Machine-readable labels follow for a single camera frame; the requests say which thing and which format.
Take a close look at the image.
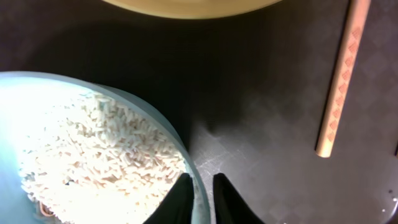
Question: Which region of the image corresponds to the dark brown serving tray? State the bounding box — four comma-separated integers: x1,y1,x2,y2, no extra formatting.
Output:
1,0,397,223

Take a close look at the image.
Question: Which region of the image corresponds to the light blue bowl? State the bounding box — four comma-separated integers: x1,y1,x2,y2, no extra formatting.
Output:
1,71,211,223

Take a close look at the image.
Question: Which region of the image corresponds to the cooked rice pile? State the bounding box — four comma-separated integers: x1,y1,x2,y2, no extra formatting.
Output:
18,92,186,223

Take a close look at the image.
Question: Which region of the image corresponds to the yellow plate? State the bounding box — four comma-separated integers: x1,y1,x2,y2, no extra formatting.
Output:
104,0,280,19

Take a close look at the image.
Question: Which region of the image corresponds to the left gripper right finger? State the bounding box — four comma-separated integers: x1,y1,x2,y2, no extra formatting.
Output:
213,173,264,224

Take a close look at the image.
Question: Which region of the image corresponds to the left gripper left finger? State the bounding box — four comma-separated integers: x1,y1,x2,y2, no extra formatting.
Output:
144,173,194,224

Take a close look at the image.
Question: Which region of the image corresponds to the left wooden chopstick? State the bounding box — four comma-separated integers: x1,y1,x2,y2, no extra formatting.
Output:
315,0,371,158

